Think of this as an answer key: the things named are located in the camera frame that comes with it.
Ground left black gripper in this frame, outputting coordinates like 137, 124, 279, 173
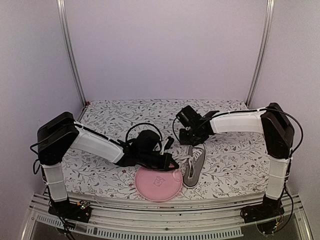
139, 151, 180, 172

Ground grey canvas sneaker white laces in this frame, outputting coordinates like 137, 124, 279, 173
177, 144, 206, 188

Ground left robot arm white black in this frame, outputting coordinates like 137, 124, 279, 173
30, 111, 179, 217

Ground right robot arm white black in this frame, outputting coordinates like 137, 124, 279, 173
175, 102, 298, 218

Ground pink round plate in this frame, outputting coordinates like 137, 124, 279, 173
134, 167, 183, 202

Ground floral patterned table mat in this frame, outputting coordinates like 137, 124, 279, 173
51, 98, 285, 201

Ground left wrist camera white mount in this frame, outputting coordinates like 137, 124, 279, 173
159, 136, 174, 155

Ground front aluminium rail frame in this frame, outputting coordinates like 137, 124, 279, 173
21, 192, 313, 240

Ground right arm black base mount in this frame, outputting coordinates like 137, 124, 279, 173
240, 195, 285, 223

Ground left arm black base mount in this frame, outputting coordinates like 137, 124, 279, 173
48, 199, 93, 223

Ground right aluminium frame post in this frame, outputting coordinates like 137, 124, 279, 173
245, 0, 275, 108

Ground aluminium frame post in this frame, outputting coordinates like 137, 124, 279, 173
245, 0, 275, 108
56, 0, 87, 107

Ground left aluminium frame post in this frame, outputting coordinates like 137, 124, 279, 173
56, 0, 87, 107

